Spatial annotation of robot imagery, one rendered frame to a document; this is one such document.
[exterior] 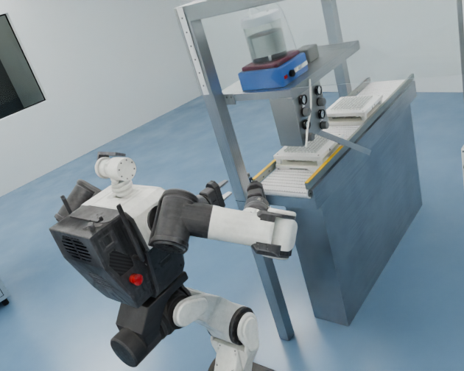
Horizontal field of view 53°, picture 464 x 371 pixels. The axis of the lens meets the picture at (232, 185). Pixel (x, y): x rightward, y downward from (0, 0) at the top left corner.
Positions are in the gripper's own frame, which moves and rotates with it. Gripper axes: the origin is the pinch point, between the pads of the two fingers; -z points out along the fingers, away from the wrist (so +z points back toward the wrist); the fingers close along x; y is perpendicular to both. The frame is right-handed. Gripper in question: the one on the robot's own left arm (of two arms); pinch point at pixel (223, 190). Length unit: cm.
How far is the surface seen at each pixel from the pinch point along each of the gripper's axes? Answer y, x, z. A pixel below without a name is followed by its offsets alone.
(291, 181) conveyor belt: 3.3, 14.0, -33.9
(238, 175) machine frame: -10.7, 4.4, -17.7
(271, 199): -6.1, 21.6, -28.4
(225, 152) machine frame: -14.0, -6.9, -17.1
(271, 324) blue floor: -26, 103, -22
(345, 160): 12, 17, -63
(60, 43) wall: -487, -43, -174
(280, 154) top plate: -8.2, 6.8, -43.2
